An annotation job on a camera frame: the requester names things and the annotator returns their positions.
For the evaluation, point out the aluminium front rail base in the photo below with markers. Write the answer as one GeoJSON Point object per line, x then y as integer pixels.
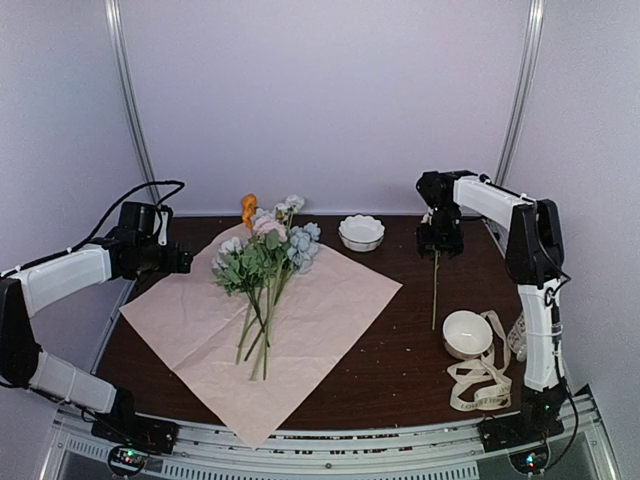
{"type": "Point", "coordinates": [452, 450]}

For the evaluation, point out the white mug yellow inside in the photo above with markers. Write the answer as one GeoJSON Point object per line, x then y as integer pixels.
{"type": "Point", "coordinates": [516, 339]}

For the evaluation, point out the round white bowl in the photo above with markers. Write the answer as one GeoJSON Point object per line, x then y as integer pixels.
{"type": "Point", "coordinates": [466, 335]}

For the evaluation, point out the green leafy flower bunch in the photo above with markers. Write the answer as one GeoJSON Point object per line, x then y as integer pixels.
{"type": "Point", "coordinates": [235, 269]}

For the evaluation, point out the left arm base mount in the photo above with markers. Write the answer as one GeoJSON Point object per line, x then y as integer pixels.
{"type": "Point", "coordinates": [146, 434]}

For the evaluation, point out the blue hydrangea flower stem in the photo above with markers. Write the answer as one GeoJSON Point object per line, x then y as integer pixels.
{"type": "Point", "coordinates": [295, 255]}

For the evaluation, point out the orange flower stem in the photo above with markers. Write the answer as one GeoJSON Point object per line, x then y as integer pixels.
{"type": "Point", "coordinates": [249, 205]}

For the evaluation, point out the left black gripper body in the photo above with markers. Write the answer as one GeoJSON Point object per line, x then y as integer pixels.
{"type": "Point", "coordinates": [169, 263]}

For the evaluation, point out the aluminium frame post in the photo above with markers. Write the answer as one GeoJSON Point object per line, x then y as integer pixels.
{"type": "Point", "coordinates": [527, 69]}
{"type": "Point", "coordinates": [133, 119]}

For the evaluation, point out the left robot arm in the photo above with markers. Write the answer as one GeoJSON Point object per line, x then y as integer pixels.
{"type": "Point", "coordinates": [138, 244]}

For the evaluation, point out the right aluminium frame post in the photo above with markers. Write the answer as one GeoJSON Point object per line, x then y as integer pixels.
{"type": "Point", "coordinates": [527, 69]}

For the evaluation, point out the small scalloped white bowl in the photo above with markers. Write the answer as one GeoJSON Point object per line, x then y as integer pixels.
{"type": "Point", "coordinates": [361, 233]}

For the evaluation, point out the left aluminium frame post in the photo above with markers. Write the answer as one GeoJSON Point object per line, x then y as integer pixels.
{"type": "Point", "coordinates": [133, 119]}

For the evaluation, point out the pink peony flower stem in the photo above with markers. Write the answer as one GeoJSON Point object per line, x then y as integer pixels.
{"type": "Point", "coordinates": [261, 228]}

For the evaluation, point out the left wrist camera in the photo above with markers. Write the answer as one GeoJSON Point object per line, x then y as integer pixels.
{"type": "Point", "coordinates": [162, 217]}

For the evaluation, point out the white rose flower stem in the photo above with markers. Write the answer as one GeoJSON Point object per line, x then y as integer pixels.
{"type": "Point", "coordinates": [436, 265]}

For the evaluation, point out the cream printed ribbon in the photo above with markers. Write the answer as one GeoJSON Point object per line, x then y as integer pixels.
{"type": "Point", "coordinates": [480, 383]}

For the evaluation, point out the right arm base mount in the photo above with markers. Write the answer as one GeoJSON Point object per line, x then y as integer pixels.
{"type": "Point", "coordinates": [509, 432]}

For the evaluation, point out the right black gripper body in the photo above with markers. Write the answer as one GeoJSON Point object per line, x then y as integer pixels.
{"type": "Point", "coordinates": [443, 225]}

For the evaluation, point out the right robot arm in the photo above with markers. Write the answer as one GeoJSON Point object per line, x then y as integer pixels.
{"type": "Point", "coordinates": [533, 260]}

